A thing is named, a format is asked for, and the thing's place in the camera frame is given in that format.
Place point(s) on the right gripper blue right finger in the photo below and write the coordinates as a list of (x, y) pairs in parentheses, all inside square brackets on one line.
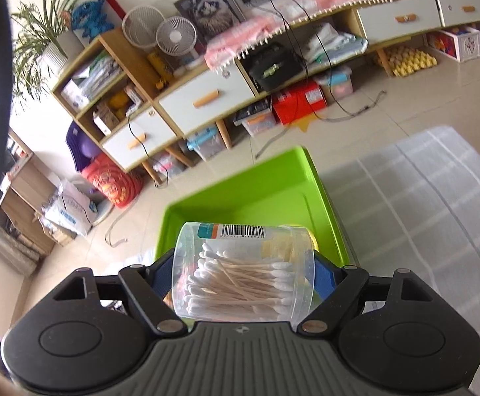
[(327, 276)]

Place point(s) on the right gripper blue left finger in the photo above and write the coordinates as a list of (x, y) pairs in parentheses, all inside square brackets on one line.
[(160, 274)]

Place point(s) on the clear cotton swab jar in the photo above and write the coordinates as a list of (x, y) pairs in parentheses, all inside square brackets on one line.
[(225, 272)]

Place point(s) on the green plastic cookie box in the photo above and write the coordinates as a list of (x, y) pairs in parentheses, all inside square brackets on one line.
[(283, 190)]

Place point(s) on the white paper shopping bag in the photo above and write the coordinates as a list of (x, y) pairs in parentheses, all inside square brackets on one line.
[(71, 209)]

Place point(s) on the grey checked tablecloth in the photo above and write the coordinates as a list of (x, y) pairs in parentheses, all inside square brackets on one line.
[(415, 204)]

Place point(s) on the clear storage bin blue lid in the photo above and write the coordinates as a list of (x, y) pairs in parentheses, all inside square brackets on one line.
[(206, 142)]

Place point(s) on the red cardboard box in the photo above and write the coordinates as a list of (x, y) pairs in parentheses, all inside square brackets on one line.
[(297, 101)]

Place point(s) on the wooden white tv cabinet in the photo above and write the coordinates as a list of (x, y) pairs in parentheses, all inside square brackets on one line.
[(202, 97)]

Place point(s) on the black case on shelf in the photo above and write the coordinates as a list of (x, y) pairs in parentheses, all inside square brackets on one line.
[(272, 65)]

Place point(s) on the yellow egg tray stack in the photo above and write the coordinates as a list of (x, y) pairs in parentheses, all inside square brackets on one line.
[(403, 61)]

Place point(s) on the white desk fan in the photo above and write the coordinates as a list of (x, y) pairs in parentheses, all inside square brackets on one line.
[(177, 36)]

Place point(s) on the pink lace cloth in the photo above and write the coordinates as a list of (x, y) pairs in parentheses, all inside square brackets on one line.
[(235, 42)]

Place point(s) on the potted green plant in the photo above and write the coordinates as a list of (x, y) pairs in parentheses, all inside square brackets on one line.
[(36, 28)]

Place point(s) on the white red toy box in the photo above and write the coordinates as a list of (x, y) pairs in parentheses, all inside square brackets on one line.
[(459, 43)]

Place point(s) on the framed cat picture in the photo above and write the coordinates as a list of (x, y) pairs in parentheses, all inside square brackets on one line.
[(210, 17)]

